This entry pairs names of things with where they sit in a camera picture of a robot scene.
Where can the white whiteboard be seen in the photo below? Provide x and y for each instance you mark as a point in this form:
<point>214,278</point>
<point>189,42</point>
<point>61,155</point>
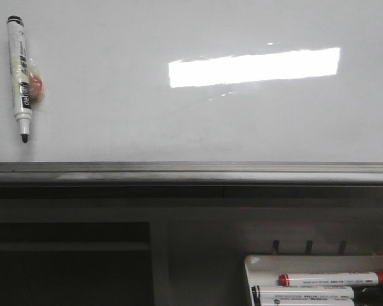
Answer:
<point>280,81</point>

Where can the white marker tray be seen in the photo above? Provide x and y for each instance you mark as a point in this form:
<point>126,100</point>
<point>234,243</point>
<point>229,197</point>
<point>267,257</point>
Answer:
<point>265,269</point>

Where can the black capped marker upper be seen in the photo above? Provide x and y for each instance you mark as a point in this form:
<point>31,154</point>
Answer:
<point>304,292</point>

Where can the aluminium whiteboard frame rail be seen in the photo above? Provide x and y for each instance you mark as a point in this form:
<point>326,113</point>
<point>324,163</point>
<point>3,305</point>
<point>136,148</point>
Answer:
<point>189,173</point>

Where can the red capped marker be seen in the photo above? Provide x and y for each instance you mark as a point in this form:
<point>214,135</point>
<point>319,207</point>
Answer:
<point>356,279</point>

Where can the black capped marker lower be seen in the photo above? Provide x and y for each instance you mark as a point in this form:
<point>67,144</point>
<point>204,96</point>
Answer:
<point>282,302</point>

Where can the black capped marker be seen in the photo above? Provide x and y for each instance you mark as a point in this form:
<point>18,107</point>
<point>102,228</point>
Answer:
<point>304,292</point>
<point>282,302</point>

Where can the black whiteboard marker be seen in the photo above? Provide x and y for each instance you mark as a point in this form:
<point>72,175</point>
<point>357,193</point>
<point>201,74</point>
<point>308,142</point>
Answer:
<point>26,83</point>

